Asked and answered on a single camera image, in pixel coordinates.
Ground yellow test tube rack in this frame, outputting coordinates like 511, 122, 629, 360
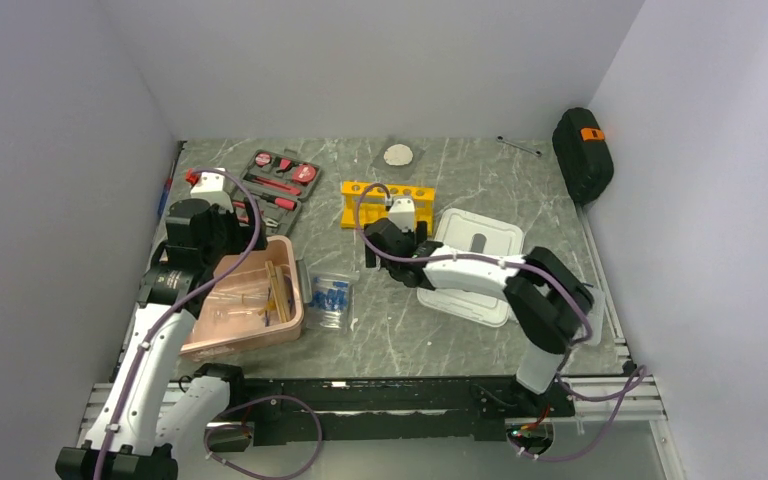
340, 181, 436, 234

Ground bag of plastic pipettes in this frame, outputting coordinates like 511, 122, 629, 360
204, 282, 269, 321

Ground wooden test tube clamp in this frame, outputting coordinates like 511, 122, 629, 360
264, 261, 290, 326

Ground pink plastic bin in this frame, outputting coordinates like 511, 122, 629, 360
180, 235, 304, 361

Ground yellow rubber tubing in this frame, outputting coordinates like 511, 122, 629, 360
257, 301, 276, 322

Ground bag of blue caps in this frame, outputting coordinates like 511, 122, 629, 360
305, 269, 360, 333

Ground blue safety glasses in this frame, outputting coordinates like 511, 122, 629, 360
265, 270, 292, 326

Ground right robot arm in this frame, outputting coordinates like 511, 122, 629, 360
363, 219, 595, 415

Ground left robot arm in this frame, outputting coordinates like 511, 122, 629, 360
55, 199, 267, 479

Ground red black pliers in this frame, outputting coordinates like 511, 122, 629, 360
232, 199, 278, 233

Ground white bin lid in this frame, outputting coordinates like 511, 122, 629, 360
417, 208, 524, 328

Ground red utility knife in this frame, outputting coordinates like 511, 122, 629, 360
244, 174, 302, 197

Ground grey tool case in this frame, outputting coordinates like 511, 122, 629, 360
239, 149, 323, 236

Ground red electrical tape roll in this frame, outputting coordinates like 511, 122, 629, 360
254, 152, 275, 168

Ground red tape measure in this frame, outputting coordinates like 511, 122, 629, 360
291, 164, 318, 185

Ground silver wrench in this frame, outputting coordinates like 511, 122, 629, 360
496, 136, 543, 158

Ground black tool case orange latch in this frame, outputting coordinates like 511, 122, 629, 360
552, 107, 615, 206

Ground clear plastic box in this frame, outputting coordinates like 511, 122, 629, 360
583, 283, 607, 346

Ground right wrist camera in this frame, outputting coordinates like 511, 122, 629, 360
387, 195, 416, 233

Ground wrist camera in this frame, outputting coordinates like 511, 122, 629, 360
387, 195, 416, 233
185, 167, 235, 211

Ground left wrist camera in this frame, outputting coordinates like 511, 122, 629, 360
185, 167, 235, 211

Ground blue red screwdriver by wall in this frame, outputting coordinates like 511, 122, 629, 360
156, 141, 186, 220

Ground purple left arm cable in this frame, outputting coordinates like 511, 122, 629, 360
92, 168, 324, 480

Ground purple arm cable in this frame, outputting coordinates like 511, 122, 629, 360
354, 182, 650, 464
92, 168, 324, 480

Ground wire gauze with white centre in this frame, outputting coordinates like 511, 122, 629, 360
371, 137, 425, 179

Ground red handled screwdriver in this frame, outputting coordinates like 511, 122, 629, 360
257, 193, 297, 211

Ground grey bin latch handle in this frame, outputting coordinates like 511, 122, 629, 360
296, 258, 313, 304

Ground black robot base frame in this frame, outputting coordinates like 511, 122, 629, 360
216, 375, 575, 446

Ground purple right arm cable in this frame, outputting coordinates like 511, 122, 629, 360
354, 182, 650, 464

